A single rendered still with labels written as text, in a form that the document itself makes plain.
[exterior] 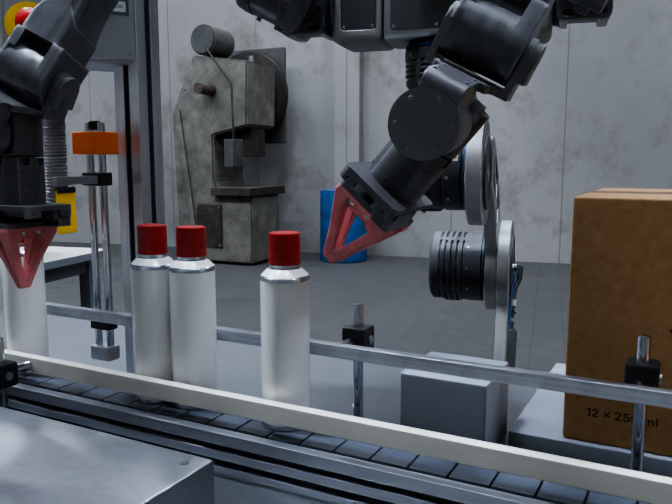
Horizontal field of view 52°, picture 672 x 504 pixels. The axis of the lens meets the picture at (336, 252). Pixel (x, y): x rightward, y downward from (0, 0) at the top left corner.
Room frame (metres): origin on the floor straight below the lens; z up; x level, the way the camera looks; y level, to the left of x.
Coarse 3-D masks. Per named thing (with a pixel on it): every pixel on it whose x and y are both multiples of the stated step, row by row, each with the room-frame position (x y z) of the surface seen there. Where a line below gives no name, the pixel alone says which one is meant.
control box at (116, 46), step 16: (0, 0) 0.89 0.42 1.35; (16, 0) 0.89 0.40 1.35; (32, 0) 0.90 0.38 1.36; (128, 0) 0.96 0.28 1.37; (0, 16) 0.89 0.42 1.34; (112, 16) 0.95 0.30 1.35; (128, 16) 0.95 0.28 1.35; (0, 32) 0.89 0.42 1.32; (112, 32) 0.94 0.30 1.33; (128, 32) 0.95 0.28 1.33; (0, 48) 0.90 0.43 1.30; (112, 48) 0.94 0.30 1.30; (128, 48) 0.95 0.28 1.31; (96, 64) 0.95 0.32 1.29; (112, 64) 0.95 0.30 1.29; (128, 64) 0.96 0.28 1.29
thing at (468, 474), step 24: (48, 384) 0.83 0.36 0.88; (72, 384) 0.83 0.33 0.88; (144, 408) 0.75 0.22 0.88; (168, 408) 0.75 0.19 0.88; (240, 432) 0.68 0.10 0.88; (264, 432) 0.68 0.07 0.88; (288, 432) 0.68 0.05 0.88; (312, 432) 0.68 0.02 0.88; (360, 456) 0.62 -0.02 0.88; (384, 456) 0.62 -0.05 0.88; (408, 456) 0.62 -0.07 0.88; (456, 480) 0.58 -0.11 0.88; (480, 480) 0.57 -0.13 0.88; (504, 480) 0.57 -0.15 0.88; (528, 480) 0.57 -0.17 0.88
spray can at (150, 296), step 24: (144, 240) 0.77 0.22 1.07; (144, 264) 0.76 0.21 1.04; (168, 264) 0.77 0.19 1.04; (144, 288) 0.76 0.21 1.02; (168, 288) 0.77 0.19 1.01; (144, 312) 0.76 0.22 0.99; (168, 312) 0.77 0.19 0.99; (144, 336) 0.76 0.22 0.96; (168, 336) 0.77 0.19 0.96; (144, 360) 0.76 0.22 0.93; (168, 360) 0.77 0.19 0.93
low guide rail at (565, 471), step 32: (96, 384) 0.78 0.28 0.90; (128, 384) 0.75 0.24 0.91; (160, 384) 0.73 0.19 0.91; (256, 416) 0.67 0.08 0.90; (288, 416) 0.65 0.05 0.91; (320, 416) 0.64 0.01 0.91; (352, 416) 0.63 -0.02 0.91; (416, 448) 0.59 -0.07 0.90; (448, 448) 0.58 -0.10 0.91; (480, 448) 0.56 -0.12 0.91; (512, 448) 0.56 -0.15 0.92; (544, 480) 0.54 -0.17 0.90; (576, 480) 0.53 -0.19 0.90; (608, 480) 0.52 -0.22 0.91; (640, 480) 0.51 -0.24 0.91
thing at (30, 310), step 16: (16, 288) 0.86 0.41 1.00; (32, 288) 0.87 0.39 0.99; (16, 304) 0.86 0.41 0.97; (32, 304) 0.87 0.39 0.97; (16, 320) 0.86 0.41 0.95; (32, 320) 0.87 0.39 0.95; (16, 336) 0.86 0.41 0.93; (32, 336) 0.87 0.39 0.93; (32, 352) 0.87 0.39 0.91; (48, 352) 0.89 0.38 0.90
